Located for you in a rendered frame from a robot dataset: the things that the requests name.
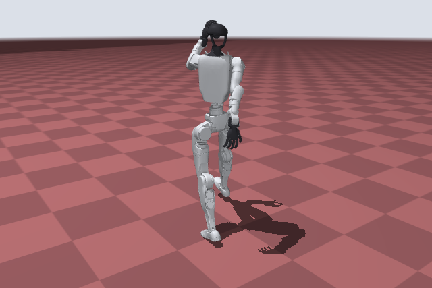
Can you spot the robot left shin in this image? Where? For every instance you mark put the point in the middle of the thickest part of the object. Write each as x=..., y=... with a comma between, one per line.
x=207, y=200

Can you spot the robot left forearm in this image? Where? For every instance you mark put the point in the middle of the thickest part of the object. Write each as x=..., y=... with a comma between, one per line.
x=196, y=50

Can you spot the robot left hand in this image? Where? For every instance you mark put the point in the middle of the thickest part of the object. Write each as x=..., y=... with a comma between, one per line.
x=204, y=32

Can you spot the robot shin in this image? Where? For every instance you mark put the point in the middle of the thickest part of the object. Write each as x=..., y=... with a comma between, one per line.
x=207, y=200
x=225, y=170

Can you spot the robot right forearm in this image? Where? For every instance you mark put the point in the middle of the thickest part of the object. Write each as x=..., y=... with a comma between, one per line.
x=234, y=102

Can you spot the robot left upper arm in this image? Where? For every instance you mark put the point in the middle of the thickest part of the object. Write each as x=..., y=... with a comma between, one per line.
x=193, y=62

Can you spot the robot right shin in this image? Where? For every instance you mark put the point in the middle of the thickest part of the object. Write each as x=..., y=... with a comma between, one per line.
x=225, y=170

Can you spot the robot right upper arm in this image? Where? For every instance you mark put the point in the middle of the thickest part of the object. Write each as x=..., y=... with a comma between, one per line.
x=238, y=67

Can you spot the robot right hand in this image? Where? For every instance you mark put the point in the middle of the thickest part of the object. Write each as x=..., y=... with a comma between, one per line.
x=233, y=134

